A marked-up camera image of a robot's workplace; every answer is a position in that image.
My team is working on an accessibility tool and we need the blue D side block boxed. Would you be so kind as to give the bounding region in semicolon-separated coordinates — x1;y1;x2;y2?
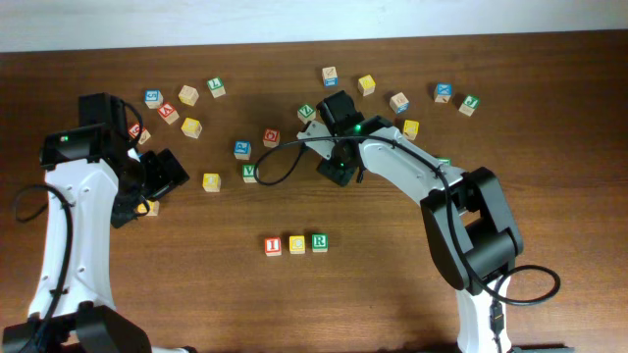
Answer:
389;92;409;114

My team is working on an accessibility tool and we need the red O block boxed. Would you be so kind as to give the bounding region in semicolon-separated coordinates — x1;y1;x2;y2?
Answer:
263;128;281;148

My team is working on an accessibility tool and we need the green Z block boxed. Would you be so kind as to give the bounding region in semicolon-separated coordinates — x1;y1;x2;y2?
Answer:
297;104;317;124

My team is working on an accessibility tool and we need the plain wood block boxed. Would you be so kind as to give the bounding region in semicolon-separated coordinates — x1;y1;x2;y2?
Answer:
179;85;199;106

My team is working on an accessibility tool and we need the green V block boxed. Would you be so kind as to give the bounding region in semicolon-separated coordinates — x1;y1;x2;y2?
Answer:
242;164;257;183

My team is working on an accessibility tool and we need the green r block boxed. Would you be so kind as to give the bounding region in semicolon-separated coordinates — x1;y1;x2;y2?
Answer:
311;233;329;253
437;158;451;166

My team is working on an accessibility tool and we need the green L block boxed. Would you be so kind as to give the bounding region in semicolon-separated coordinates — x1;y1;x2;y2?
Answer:
207;76;226;98

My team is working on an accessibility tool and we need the blue side block top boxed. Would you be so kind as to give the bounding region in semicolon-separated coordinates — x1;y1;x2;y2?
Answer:
322;67;339;87

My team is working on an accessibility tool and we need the yellow C block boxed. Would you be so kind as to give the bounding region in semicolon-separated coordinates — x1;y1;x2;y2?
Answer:
288;235;306;255

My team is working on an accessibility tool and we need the red letter I block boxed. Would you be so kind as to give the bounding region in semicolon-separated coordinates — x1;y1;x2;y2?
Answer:
264;237;283;257

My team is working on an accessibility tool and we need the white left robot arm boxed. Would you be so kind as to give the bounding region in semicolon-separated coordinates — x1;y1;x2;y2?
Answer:
2;92;189;353

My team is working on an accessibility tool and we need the yellow O block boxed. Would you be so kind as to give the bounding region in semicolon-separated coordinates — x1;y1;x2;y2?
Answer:
202;174;221;192

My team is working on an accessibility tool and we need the yellow block left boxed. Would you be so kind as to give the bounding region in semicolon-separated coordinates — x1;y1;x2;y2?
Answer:
181;118;202;139

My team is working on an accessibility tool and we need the red S block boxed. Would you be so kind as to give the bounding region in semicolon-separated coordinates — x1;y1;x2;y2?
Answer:
129;124;151;144

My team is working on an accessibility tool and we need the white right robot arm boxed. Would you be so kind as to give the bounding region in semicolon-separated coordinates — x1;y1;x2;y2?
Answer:
306;91;523;352

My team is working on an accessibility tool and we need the blue P block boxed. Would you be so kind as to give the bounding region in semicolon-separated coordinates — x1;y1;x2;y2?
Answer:
234;140;252;161

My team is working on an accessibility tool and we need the blue S block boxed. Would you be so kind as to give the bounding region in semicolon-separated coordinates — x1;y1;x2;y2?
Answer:
144;89;164;109

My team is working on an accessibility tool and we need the yellow block right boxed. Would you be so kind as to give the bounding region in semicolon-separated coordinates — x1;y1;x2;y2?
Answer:
402;120;420;141

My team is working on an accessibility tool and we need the green J block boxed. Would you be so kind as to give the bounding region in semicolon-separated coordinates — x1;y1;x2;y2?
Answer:
458;95;481;117

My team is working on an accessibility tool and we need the red N block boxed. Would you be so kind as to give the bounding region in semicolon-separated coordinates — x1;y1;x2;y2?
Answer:
157;102;180;125

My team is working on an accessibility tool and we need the blue X block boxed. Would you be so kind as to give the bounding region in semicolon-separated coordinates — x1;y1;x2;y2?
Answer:
434;82;452;103

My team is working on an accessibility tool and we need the yellow block top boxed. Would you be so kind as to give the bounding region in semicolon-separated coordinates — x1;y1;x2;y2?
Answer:
358;75;376;96

